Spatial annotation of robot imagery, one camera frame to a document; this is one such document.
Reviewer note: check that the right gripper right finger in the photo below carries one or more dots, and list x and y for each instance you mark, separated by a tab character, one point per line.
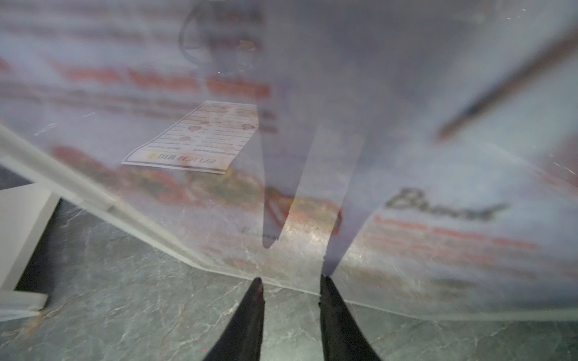
342	339

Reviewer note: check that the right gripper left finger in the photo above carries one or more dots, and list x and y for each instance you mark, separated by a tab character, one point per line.
242	338

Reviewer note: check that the white menu holder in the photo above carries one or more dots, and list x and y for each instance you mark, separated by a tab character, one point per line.
135	216
25	213

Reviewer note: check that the special menu sheet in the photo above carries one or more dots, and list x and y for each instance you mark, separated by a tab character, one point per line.
406	158

